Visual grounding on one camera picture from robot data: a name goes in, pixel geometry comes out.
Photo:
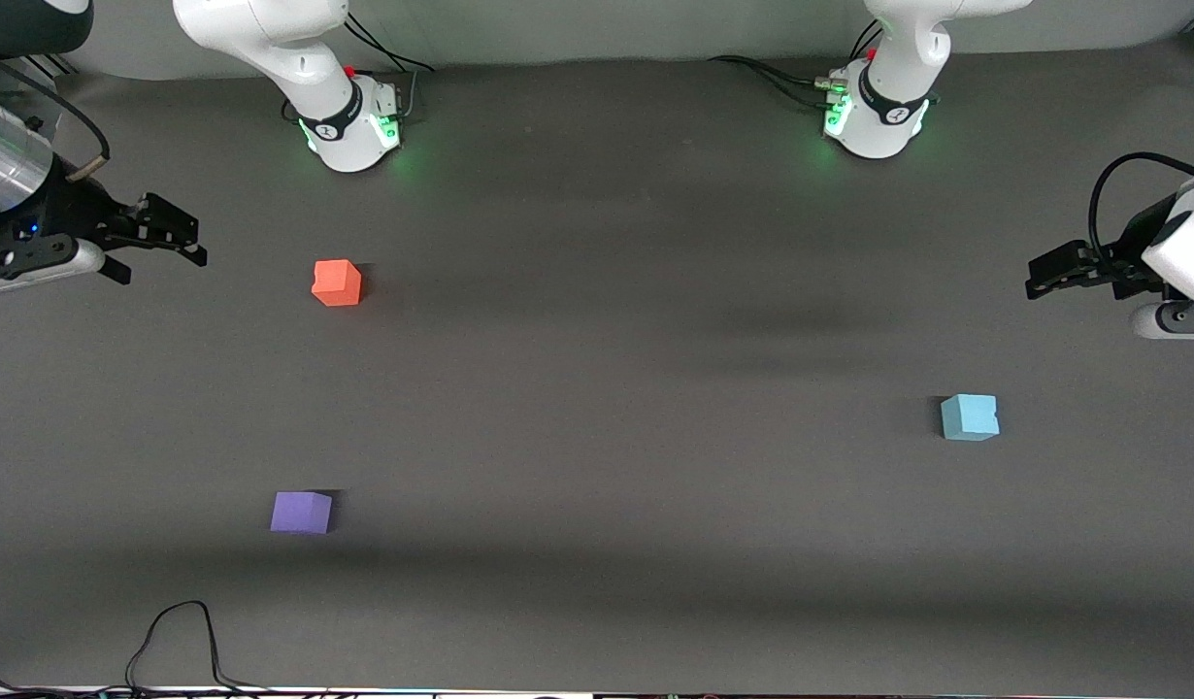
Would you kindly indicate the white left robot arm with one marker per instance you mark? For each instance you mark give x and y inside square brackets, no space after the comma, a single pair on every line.
[888,107]

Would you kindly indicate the orange foam block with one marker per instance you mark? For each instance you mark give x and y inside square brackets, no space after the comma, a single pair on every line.
[336,282]

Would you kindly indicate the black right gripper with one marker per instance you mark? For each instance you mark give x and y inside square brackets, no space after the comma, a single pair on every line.
[71,210]

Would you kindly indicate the purple foam block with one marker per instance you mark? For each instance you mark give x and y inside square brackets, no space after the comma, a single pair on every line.
[300,512]

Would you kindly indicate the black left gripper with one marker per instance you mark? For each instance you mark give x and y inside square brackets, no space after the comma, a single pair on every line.
[1128,246]

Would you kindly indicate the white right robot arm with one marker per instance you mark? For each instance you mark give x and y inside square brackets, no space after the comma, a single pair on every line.
[296,58]

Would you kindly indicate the light blue foam block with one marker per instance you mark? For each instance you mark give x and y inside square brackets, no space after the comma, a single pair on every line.
[969,417]

